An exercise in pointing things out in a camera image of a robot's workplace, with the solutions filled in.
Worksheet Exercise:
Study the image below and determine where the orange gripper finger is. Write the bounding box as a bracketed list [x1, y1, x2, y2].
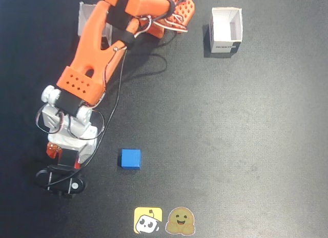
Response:
[46, 142, 64, 160]

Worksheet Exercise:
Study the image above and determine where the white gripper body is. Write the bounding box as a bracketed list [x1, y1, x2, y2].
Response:
[47, 124, 98, 167]

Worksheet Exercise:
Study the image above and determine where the blue cube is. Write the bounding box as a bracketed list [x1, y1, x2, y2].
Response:
[118, 148, 142, 170]

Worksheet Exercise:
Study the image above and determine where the white paper box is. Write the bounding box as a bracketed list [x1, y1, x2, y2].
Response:
[209, 6, 243, 54]
[78, 1, 113, 50]

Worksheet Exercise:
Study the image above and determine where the yellow robot sticker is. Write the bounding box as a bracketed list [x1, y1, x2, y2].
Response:
[133, 206, 163, 234]

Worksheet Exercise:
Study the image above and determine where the hugging face emoji sticker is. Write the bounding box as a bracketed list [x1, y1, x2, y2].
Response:
[165, 206, 196, 235]

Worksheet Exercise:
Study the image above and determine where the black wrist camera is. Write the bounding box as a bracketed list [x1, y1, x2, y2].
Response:
[35, 164, 87, 199]

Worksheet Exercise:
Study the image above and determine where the white servo wire bundle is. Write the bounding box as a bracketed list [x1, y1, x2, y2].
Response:
[134, 13, 189, 38]

